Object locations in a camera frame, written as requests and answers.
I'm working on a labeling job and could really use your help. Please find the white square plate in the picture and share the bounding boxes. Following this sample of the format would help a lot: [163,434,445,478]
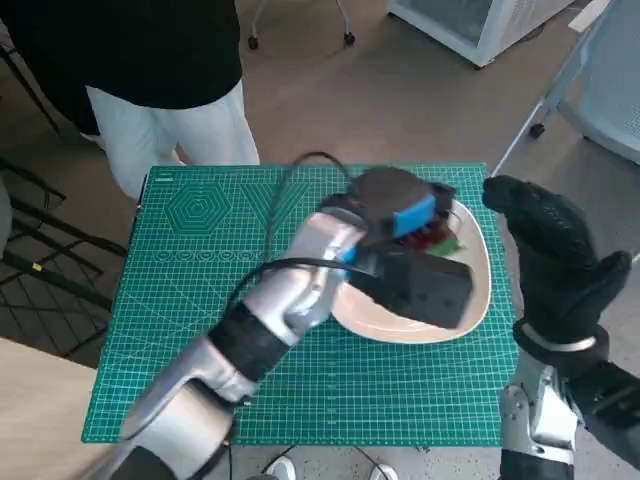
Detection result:
[332,199,491,346]

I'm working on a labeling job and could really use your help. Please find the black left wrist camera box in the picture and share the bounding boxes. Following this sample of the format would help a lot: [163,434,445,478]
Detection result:
[349,253,475,332]

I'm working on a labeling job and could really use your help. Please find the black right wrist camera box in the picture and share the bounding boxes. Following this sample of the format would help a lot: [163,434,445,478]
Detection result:
[569,362,640,459]

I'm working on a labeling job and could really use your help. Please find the rolling chair legs with casters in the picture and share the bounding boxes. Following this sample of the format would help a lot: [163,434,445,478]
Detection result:
[247,0,357,50]

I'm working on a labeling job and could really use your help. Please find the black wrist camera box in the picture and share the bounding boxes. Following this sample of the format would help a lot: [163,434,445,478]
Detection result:
[569,362,640,459]
[349,253,475,332]

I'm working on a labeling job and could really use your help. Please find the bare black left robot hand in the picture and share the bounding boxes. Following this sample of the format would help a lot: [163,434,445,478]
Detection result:
[349,167,459,250]

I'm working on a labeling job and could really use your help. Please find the grey round seat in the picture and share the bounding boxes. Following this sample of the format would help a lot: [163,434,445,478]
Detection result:
[0,174,12,261]

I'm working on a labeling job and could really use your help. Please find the red toy grape bunch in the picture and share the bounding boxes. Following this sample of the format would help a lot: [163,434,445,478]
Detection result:
[399,199,471,259]

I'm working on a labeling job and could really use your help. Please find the white cabinet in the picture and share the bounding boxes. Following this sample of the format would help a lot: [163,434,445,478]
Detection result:
[387,0,576,70]

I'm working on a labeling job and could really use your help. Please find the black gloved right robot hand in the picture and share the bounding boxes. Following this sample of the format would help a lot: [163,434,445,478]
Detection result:
[482,174,632,346]

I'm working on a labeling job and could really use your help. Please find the grey mesh chair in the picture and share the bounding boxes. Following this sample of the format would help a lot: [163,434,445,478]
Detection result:
[492,0,640,176]

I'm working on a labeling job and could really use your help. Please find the black metal rack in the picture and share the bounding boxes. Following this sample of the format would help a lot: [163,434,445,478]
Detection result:
[0,44,126,359]

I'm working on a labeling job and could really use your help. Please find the light wooden desk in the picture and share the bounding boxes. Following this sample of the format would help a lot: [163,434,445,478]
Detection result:
[0,335,101,480]

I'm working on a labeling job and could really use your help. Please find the green cutting mat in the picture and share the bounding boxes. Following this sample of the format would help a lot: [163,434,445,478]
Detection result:
[80,162,521,447]

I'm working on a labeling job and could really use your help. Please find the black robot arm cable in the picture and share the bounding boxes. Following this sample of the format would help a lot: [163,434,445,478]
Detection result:
[227,151,384,321]

